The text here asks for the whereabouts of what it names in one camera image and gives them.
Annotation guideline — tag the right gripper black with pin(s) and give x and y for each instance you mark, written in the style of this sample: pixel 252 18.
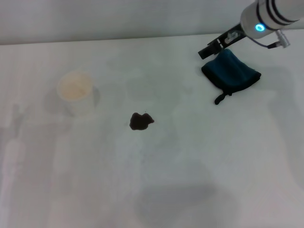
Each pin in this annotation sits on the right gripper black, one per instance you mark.
pixel 234 35

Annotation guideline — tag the blue rag with black trim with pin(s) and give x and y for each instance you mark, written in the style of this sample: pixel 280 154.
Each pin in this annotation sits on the blue rag with black trim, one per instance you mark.
pixel 230 69

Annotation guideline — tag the white paper cup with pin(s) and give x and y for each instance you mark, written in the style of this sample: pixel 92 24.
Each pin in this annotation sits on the white paper cup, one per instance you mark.
pixel 76 104

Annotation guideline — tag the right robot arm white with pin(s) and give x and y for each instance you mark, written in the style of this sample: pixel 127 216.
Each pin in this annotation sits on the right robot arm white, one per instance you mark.
pixel 273 12

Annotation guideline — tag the black water stain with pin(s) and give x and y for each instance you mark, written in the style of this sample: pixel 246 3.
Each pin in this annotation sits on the black water stain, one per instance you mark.
pixel 140 122

